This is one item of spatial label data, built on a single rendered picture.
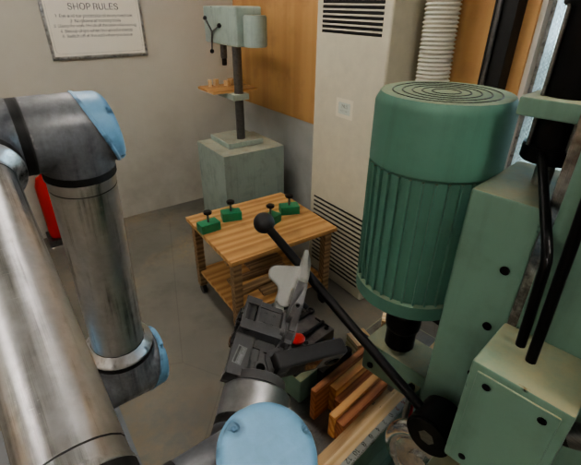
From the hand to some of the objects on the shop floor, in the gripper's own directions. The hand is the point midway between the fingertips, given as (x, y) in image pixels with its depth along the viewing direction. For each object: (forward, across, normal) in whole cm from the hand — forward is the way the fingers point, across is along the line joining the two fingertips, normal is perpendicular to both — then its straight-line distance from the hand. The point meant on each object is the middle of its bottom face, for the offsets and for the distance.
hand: (295, 276), depth 69 cm
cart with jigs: (+98, +161, +20) cm, 190 cm away
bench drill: (+178, +196, -1) cm, 265 cm away
